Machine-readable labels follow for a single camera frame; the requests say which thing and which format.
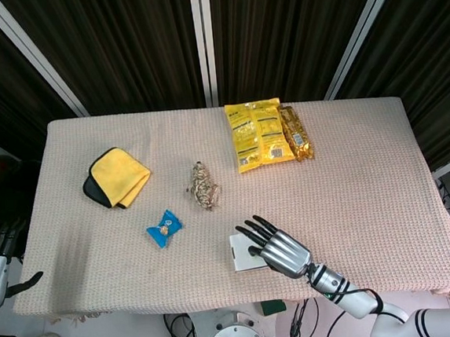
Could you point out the white card packet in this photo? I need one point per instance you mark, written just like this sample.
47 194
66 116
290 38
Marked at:
242 253

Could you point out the gold foil snack packet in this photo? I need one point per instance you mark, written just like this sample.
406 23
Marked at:
297 134

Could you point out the green small block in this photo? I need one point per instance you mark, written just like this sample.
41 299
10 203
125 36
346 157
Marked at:
272 308

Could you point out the pink waffle tablecloth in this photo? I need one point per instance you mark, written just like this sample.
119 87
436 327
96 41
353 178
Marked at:
331 206

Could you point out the yellow snack bag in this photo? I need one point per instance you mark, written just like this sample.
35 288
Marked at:
257 134

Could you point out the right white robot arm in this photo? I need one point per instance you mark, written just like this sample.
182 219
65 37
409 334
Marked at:
359 302

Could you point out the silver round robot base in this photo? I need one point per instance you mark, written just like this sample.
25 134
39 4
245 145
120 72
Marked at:
235 335

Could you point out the blue snack packet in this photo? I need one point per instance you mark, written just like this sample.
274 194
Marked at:
165 229

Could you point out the white metal frame post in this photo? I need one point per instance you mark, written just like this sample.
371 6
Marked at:
358 26
204 40
37 54

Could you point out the yellow folded microfiber towel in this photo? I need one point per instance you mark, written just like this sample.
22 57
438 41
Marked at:
117 174

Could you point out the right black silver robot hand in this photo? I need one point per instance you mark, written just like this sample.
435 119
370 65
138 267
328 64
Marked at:
285 254

